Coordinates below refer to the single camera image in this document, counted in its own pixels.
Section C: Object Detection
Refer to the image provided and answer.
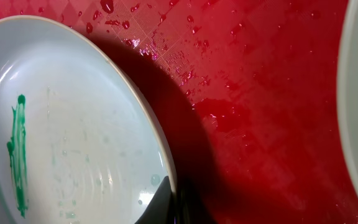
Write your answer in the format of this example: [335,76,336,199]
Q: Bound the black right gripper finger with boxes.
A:
[135,176,175,224]

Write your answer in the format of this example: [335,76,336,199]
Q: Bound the white plate green smear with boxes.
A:
[0,16,177,223]

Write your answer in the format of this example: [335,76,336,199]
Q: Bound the red plastic tray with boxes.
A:
[0,0,358,223]

